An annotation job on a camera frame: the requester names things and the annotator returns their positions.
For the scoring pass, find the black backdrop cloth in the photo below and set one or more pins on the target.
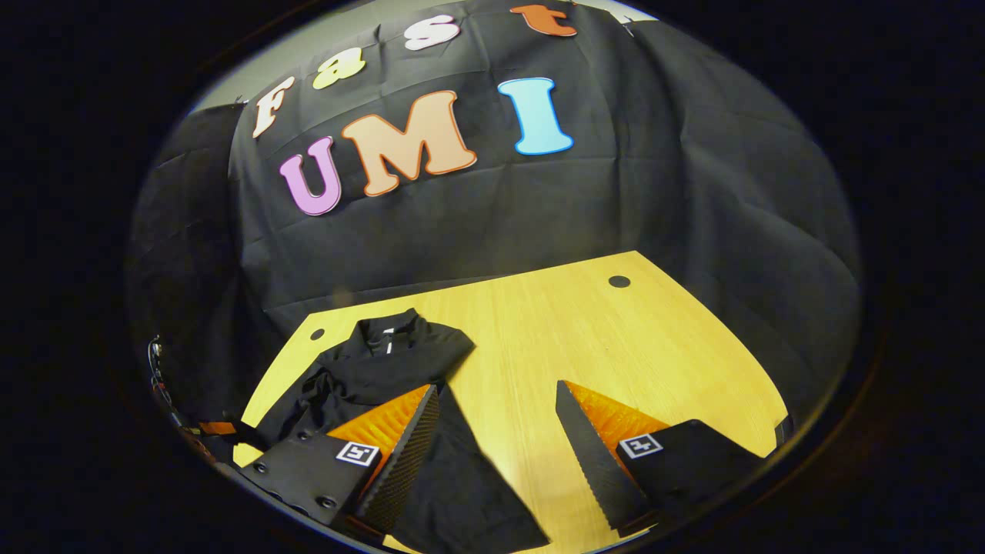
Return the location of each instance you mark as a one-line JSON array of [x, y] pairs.
[[539, 231]]

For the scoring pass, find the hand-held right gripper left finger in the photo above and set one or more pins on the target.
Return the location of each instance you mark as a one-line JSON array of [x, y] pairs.
[[404, 462]]

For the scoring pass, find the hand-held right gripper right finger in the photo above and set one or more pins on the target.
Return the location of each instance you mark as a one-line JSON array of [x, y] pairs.
[[592, 462]]

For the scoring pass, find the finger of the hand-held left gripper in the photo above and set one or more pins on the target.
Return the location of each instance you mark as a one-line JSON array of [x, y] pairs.
[[218, 428]]

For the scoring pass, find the black buttoned cardigan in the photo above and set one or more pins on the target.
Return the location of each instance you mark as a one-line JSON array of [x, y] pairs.
[[462, 492]]

